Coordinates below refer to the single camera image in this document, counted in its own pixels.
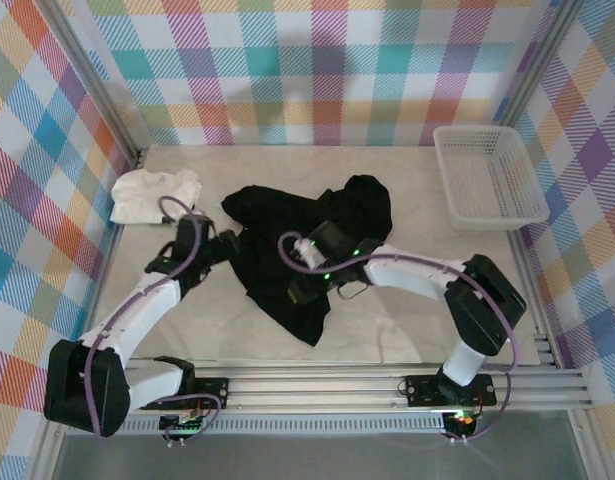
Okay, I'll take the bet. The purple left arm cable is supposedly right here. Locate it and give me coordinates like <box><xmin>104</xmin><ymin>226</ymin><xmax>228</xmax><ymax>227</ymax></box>
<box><xmin>84</xmin><ymin>194</ymin><xmax>223</xmax><ymax>446</ymax></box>

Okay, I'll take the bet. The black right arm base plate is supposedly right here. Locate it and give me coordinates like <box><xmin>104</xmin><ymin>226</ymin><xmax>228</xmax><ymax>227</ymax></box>
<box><xmin>403</xmin><ymin>374</ymin><xmax>498</xmax><ymax>407</ymax></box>

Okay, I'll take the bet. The slotted grey cable duct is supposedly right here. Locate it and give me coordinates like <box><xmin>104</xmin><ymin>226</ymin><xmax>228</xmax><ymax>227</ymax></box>
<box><xmin>119</xmin><ymin>417</ymin><xmax>448</xmax><ymax>436</ymax></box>

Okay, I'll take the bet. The white plastic mesh basket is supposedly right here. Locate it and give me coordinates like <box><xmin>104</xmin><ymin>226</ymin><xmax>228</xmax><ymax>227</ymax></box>
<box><xmin>431</xmin><ymin>124</ymin><xmax>552</xmax><ymax>232</ymax></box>

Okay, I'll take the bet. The aluminium side rail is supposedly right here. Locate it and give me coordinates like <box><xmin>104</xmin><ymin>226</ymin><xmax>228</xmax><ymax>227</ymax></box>
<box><xmin>26</xmin><ymin>219</ymin><xmax>126</xmax><ymax>480</ymax></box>
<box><xmin>506</xmin><ymin>229</ymin><xmax>608</xmax><ymax>480</ymax></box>

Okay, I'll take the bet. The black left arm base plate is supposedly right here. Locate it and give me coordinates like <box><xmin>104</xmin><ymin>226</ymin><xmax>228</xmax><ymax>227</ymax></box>
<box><xmin>189</xmin><ymin>377</ymin><xmax>231</xmax><ymax>410</ymax></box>

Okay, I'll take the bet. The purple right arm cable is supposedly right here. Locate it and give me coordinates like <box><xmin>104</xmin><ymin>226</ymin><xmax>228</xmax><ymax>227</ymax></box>
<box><xmin>278</xmin><ymin>231</ymin><xmax>521</xmax><ymax>444</ymax></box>

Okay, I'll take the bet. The aluminium corner post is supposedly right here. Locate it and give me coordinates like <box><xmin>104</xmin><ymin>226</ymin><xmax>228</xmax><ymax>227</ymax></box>
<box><xmin>492</xmin><ymin>0</ymin><xmax>588</xmax><ymax>129</ymax></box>
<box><xmin>46</xmin><ymin>0</ymin><xmax>151</xmax><ymax>169</ymax></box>

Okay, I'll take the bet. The folded white t-shirt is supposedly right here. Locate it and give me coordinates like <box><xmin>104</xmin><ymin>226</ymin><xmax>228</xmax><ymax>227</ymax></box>
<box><xmin>110</xmin><ymin>168</ymin><xmax>203</xmax><ymax>226</ymax></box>

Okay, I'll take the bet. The black t-shirt with flower print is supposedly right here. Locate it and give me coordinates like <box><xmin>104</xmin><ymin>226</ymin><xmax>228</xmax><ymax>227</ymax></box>
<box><xmin>220</xmin><ymin>173</ymin><xmax>393</xmax><ymax>349</ymax></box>

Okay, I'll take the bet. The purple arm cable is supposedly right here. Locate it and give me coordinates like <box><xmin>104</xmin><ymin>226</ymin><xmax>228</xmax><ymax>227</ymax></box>
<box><xmin>278</xmin><ymin>231</ymin><xmax>521</xmax><ymax>444</ymax></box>
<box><xmin>84</xmin><ymin>194</ymin><xmax>223</xmax><ymax>446</ymax></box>

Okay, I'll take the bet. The aluminium rail frame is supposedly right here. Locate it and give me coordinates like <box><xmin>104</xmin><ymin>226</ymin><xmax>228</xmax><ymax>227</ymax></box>
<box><xmin>121</xmin><ymin>360</ymin><xmax>593</xmax><ymax>416</ymax></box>

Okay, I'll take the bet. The small controller circuit board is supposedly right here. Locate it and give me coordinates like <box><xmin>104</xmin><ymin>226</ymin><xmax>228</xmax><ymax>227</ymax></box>
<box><xmin>158</xmin><ymin>408</ymin><xmax>208</xmax><ymax>444</ymax></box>
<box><xmin>444</xmin><ymin>409</ymin><xmax>481</xmax><ymax>435</ymax></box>

